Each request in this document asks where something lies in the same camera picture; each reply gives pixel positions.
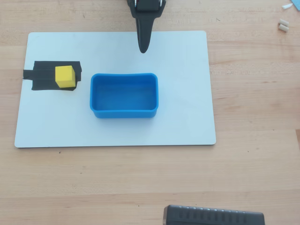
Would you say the white board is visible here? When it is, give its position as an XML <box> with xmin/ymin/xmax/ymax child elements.
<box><xmin>14</xmin><ymin>30</ymin><xmax>217</xmax><ymax>149</ymax></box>

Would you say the yellow cube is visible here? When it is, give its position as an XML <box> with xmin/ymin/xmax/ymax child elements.
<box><xmin>55</xmin><ymin>65</ymin><xmax>76</xmax><ymax>89</ymax></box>

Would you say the blue rectangular bin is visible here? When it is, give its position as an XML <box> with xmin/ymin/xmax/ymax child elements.
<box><xmin>89</xmin><ymin>73</ymin><xmax>160</xmax><ymax>120</ymax></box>

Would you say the black tape patch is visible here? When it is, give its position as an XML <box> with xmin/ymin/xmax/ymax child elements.
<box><xmin>22</xmin><ymin>60</ymin><xmax>83</xmax><ymax>92</ymax></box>

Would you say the black ribbed device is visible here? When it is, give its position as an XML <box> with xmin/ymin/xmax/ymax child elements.
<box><xmin>163</xmin><ymin>204</ymin><xmax>266</xmax><ymax>225</ymax></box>

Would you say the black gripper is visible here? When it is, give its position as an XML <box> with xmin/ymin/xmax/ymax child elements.
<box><xmin>126</xmin><ymin>0</ymin><xmax>167</xmax><ymax>54</ymax></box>

